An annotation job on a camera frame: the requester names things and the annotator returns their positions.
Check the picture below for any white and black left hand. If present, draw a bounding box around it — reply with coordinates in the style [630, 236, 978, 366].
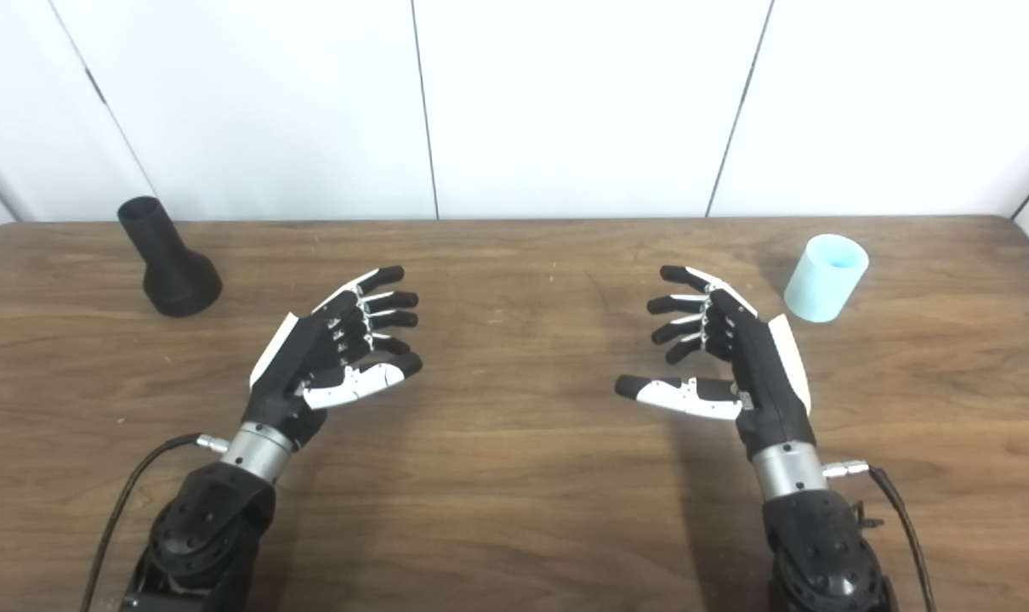
[242, 265, 424, 449]

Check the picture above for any white and black right hand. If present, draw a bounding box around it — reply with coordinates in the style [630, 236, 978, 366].
[614, 265, 817, 460]

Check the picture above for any light blue cylinder cup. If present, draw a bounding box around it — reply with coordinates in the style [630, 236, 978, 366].
[783, 234, 870, 324]

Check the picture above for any black flared nozzle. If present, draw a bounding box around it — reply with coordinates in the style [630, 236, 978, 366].
[117, 195, 223, 319]

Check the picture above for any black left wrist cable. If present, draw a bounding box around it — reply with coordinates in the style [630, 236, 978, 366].
[79, 433, 230, 612]

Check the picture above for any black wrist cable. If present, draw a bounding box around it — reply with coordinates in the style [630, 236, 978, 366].
[823, 459, 936, 612]
[79, 433, 230, 612]

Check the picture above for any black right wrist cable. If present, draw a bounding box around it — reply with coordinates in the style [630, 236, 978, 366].
[823, 459, 936, 612]

